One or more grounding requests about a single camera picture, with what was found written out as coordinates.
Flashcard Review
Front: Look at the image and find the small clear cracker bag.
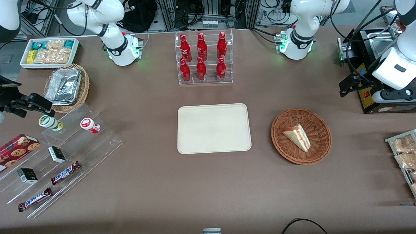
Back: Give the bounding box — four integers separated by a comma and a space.
45, 39, 66, 50

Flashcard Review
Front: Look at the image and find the red lid white cup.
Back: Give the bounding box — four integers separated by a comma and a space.
80, 118, 101, 134

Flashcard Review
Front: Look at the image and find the red cola bottle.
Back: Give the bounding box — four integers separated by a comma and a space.
179, 58, 191, 83
216, 57, 227, 81
196, 57, 207, 81
180, 34, 192, 62
197, 33, 208, 61
217, 32, 228, 60

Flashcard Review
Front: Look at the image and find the green lid white cup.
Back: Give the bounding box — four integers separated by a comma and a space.
38, 115, 64, 132

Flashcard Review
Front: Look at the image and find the black food warmer machine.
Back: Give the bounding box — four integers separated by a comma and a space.
337, 6, 416, 114

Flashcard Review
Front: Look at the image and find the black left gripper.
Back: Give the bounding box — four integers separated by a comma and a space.
339, 73, 380, 98

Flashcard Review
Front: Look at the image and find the steel warmer pan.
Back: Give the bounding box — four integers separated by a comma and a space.
369, 37, 397, 60

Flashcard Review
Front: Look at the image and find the black table cable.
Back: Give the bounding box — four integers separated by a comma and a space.
281, 218, 329, 234

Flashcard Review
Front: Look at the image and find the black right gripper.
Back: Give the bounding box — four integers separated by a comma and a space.
0, 76, 56, 118

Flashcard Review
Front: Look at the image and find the small black box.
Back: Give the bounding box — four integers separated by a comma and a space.
17, 168, 39, 184
48, 146, 67, 163

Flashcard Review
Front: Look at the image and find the clear acrylic bottle rack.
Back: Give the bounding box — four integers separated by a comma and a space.
175, 29, 234, 86

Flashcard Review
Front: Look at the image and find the grey wire snack tray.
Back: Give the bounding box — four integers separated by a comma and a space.
385, 129, 416, 199

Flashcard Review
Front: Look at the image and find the aluminium foil tray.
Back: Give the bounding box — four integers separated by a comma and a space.
45, 68, 82, 106

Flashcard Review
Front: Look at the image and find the white rectangular snack bin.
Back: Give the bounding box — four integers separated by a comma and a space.
20, 38, 80, 70

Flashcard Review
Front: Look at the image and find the black fabric bag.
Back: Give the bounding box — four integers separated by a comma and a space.
118, 0, 158, 33

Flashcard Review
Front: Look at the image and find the red cookie box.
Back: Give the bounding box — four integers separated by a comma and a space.
0, 134, 41, 173

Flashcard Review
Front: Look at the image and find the brown round wicker basket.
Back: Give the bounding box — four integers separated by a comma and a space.
271, 108, 332, 165

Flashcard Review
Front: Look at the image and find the clear acrylic stepped display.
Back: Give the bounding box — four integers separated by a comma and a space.
0, 103, 124, 219

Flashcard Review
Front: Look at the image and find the triangular sandwich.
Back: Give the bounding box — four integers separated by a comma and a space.
281, 124, 311, 152

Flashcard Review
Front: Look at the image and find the large clear cracker bag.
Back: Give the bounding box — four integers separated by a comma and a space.
34, 48, 71, 64

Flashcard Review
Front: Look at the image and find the beige plastic tray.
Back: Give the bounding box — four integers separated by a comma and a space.
177, 103, 252, 154

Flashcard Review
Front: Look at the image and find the light oval wicker basket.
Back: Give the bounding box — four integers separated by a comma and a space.
43, 64, 90, 114

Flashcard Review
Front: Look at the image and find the snickers chocolate bar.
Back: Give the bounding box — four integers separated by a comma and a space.
50, 161, 82, 186
18, 187, 53, 212

